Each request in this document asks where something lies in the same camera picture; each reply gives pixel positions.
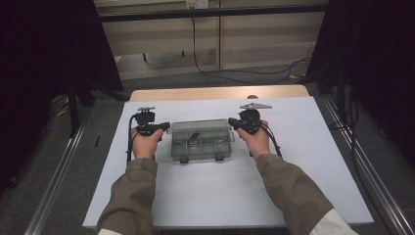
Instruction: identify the black curtain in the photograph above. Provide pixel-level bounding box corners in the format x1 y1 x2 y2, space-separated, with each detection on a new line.
0 0 124 197
305 0 415 168

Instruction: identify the wooden table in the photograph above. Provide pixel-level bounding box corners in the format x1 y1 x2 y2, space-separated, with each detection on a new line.
129 84 310 103

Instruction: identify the right hand-held gripper cable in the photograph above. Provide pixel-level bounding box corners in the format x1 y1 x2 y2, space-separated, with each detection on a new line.
259 122 284 159

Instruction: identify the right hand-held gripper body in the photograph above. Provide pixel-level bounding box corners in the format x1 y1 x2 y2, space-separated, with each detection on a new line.
238 103 273 136

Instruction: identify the person's right hand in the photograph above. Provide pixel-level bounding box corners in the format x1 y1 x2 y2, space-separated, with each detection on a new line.
236 120 272 161

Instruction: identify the translucent grey compartment storage box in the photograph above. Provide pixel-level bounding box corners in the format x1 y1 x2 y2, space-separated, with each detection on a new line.
166 118 236 164

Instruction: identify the white table cover sheet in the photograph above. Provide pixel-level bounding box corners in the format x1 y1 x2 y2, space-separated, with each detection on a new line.
82 96 375 229

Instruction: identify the metal floor rail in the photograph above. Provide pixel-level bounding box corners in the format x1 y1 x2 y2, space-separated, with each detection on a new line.
23 107 93 235
321 94 415 235

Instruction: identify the white wall socket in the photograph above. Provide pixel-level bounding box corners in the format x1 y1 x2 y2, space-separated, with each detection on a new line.
185 0 209 10

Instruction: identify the wooden wall post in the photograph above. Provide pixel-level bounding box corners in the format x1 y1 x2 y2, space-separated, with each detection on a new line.
215 0 225 71

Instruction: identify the hand-held gripper cable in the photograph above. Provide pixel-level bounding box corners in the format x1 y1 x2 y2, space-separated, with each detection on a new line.
125 114 139 164
259 122 284 159

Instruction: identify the person's left hand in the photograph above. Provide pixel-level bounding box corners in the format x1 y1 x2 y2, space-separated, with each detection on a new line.
130 126 164 161

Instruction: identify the black stand post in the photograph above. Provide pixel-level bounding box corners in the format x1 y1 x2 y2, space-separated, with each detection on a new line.
66 81 81 138

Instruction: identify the black wall socket cable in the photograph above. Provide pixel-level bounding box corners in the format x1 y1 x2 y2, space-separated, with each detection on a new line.
191 18 311 86

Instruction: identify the left hand-held gripper cable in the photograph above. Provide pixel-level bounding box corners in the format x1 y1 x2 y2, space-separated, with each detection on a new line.
125 114 139 164

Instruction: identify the black horizontal rail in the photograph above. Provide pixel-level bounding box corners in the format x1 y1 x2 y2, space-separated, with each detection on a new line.
97 4 329 23

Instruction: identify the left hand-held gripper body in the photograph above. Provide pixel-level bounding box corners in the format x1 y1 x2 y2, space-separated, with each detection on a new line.
134 106 157 137

